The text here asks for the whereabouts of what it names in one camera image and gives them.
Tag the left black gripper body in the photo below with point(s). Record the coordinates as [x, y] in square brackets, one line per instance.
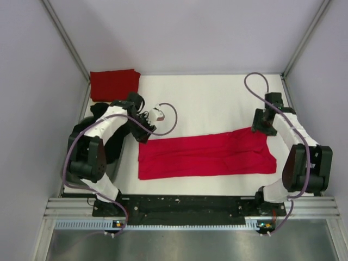
[138, 132]

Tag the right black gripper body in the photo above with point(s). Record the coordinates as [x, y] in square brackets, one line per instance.
[259, 125]

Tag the bright pink-red t shirt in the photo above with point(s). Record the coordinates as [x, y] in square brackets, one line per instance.
[239, 152]

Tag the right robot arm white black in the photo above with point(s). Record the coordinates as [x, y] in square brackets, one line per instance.
[308, 164]

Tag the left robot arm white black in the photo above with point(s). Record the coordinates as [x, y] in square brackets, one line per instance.
[93, 173]

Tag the black t shirt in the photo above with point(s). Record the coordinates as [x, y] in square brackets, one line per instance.
[111, 134]

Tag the folded dark red t shirt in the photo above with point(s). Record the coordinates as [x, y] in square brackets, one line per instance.
[107, 86]

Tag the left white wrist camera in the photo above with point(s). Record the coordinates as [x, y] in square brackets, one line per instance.
[155, 115]

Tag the right aluminium corner post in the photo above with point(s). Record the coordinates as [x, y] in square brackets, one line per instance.
[318, 17]

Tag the aluminium corner post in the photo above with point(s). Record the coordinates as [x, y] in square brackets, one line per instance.
[65, 38]
[318, 17]

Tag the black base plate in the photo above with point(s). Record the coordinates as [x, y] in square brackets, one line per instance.
[187, 210]

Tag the grey slotted cable duct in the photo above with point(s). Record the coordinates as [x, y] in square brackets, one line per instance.
[110, 225]

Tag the aluminium front frame rail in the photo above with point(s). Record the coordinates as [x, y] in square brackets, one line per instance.
[308, 207]

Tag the left aluminium corner post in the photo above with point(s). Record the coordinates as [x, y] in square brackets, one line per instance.
[65, 38]

